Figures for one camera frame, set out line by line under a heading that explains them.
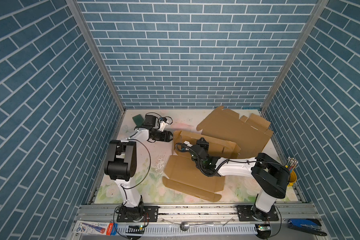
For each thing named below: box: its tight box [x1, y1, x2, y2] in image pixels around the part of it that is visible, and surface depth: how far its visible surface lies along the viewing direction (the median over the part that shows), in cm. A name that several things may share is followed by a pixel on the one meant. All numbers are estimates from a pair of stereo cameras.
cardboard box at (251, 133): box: [196, 106, 274, 159], surface depth 114 cm
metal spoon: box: [179, 222, 214, 231], surface depth 72 cm
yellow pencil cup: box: [285, 156, 299, 187], surface depth 77 cm
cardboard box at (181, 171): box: [162, 130, 241, 203], surface depth 86 cm
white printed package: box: [72, 220, 118, 236], surface depth 71 cm
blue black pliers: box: [287, 218, 328, 236], surface depth 71 cm
